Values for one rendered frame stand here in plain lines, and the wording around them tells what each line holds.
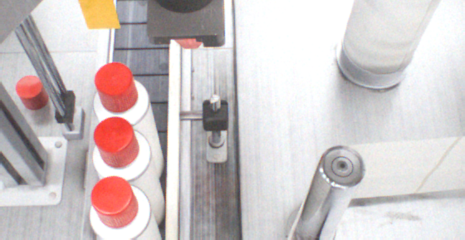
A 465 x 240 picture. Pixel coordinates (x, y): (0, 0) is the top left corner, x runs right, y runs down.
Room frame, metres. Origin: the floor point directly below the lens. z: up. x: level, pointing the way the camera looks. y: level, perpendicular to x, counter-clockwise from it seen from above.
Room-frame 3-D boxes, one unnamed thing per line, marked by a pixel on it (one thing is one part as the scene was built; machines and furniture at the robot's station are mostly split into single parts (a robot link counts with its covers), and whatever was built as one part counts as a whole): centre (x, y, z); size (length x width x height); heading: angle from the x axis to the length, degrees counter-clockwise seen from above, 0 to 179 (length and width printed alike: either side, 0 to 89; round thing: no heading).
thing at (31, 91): (0.38, 0.25, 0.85); 0.03 x 0.03 x 0.03
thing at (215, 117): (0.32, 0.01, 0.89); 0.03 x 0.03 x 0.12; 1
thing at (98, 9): (0.33, 0.11, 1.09); 0.03 x 0.01 x 0.06; 91
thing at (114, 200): (0.16, 0.09, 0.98); 0.05 x 0.05 x 0.20
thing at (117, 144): (0.21, 0.09, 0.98); 0.05 x 0.05 x 0.20
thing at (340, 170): (0.19, -0.10, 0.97); 0.05 x 0.05 x 0.19
